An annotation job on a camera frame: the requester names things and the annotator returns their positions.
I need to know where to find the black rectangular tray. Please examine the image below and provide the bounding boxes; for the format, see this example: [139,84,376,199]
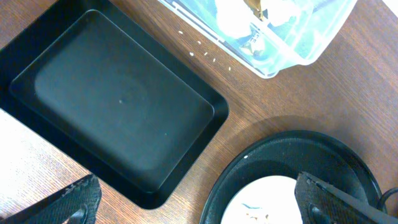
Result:
[1,1,229,210]

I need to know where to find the clear plastic waste bin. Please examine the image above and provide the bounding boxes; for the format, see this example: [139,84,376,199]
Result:
[160,0,356,78]

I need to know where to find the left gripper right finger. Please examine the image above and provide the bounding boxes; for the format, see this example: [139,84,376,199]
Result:
[294,172,397,223]

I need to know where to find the grey plate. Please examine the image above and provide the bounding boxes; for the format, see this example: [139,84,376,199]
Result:
[220,175,303,224]

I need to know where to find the white napkin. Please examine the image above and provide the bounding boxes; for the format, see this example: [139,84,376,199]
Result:
[215,0,300,39]

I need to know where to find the gold snack wrapper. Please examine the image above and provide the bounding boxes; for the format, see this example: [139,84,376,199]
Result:
[241,0,267,58]

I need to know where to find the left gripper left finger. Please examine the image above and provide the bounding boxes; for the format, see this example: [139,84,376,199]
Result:
[1,174,102,224]

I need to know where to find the food scraps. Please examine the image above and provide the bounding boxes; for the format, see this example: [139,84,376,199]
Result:
[242,203,269,223]

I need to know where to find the round black serving tray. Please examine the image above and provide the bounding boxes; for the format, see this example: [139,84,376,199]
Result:
[200,130,382,223]

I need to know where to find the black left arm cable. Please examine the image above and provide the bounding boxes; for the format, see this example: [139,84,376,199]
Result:
[376,187,398,210]

